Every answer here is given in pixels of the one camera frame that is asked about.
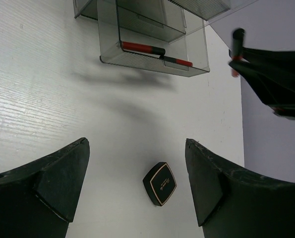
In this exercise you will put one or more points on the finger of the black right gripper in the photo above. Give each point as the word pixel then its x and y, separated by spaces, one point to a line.
pixel 271 75

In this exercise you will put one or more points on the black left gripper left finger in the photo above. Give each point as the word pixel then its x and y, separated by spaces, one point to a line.
pixel 39 199

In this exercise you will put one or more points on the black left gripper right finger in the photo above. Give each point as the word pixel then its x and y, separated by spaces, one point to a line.
pixel 231 201

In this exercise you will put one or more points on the red black lipstick pen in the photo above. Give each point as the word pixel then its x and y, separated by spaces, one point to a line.
pixel 238 36
pixel 141 48

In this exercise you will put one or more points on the black square compact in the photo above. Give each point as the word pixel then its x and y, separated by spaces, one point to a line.
pixel 160 183

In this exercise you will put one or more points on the clear acrylic drawer organizer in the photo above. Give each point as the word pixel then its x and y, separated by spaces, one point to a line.
pixel 178 26

